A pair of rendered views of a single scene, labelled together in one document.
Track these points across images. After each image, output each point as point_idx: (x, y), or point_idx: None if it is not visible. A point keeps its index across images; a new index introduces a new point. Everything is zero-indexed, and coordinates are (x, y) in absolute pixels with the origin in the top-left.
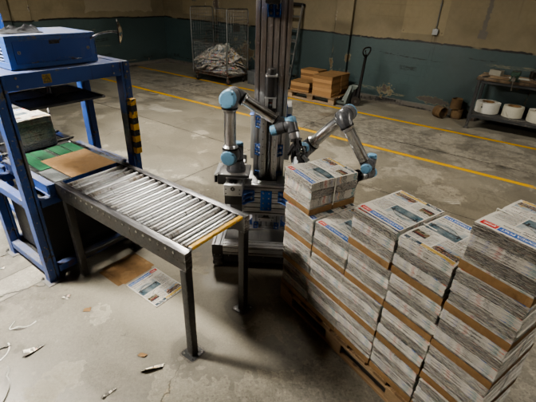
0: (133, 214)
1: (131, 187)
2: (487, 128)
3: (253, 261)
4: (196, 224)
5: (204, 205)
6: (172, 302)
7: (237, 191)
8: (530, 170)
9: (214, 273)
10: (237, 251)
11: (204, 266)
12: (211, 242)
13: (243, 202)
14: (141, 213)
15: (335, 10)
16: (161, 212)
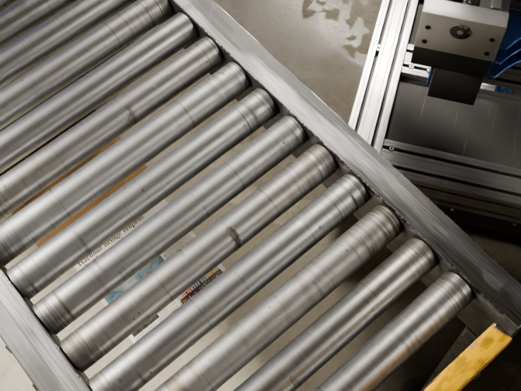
0: (10, 206)
1: (15, 9)
2: None
3: (474, 223)
4: (280, 333)
5: (326, 176)
6: (197, 349)
7: (478, 44)
8: None
9: (336, 237)
10: (425, 195)
11: (306, 202)
12: (337, 88)
13: (492, 67)
14: (40, 218)
15: None
16: (128, 216)
